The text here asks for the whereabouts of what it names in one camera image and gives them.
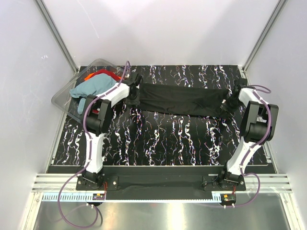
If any right aluminium frame post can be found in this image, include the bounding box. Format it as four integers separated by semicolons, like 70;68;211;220
242;0;288;72

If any clear plastic bin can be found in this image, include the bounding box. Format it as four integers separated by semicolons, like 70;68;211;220
51;59;137;123

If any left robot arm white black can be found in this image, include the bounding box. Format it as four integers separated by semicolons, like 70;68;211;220
78;73;142;190

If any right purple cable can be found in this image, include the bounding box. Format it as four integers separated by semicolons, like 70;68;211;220
234;84;272;208

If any aluminium frame post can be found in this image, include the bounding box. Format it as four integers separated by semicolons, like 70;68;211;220
242;0;288;72
34;0;79;73

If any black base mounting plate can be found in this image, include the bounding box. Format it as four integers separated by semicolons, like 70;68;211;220
76;166;246;201

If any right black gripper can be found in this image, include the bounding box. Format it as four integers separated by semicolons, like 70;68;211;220
220;96;243;116

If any left aluminium frame post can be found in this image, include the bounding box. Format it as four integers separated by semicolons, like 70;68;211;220
34;0;79;73

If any orange t shirt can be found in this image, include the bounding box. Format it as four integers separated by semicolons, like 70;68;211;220
84;73;123;82

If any aluminium rail crossbar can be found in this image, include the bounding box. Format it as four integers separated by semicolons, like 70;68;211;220
33;173;292;193

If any white slotted cable duct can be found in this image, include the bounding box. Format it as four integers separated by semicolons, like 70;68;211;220
42;192;222;203

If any red t shirt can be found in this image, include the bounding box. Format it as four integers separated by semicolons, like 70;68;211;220
92;69;121;81

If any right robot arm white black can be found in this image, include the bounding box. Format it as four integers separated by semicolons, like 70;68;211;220
217;79;279;191

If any orange black connector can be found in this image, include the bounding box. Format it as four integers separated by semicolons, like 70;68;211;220
221;194;236;202
93;193;106;200

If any left orange black connector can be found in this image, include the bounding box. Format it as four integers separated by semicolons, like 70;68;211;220
93;193;106;200

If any right orange black connector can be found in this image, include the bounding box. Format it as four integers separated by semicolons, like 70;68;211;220
221;194;236;202

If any black t shirt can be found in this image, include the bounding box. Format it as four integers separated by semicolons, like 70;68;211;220
137;83;231;119

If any light blue t shirt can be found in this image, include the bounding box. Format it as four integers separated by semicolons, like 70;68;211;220
70;73;117;115

